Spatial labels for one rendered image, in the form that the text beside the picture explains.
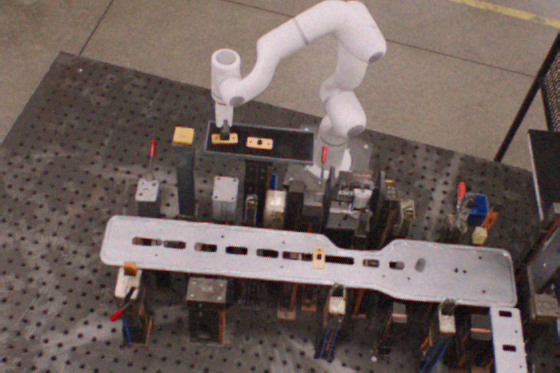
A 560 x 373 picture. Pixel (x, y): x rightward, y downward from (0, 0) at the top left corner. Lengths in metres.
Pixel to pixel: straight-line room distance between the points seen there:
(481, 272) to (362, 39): 0.88
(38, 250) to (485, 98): 2.74
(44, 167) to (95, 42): 1.60
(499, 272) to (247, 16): 2.67
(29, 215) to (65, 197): 0.15
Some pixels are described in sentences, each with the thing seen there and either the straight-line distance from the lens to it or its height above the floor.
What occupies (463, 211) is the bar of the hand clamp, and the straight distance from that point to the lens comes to 2.50.
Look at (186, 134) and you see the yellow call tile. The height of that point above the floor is 1.16.
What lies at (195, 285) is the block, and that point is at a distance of 2.35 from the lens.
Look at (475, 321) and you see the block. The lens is 2.48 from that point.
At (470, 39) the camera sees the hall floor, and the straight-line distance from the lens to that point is 4.84.
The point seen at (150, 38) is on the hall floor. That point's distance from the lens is 4.53.
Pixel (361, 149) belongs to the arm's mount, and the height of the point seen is 0.78.
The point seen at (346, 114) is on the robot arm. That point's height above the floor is 1.19.
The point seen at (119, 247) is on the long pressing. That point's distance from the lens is 2.47.
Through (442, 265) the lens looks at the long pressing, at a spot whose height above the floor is 1.00.
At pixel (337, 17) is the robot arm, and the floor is 1.65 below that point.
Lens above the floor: 3.10
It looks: 55 degrees down
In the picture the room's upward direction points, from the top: 11 degrees clockwise
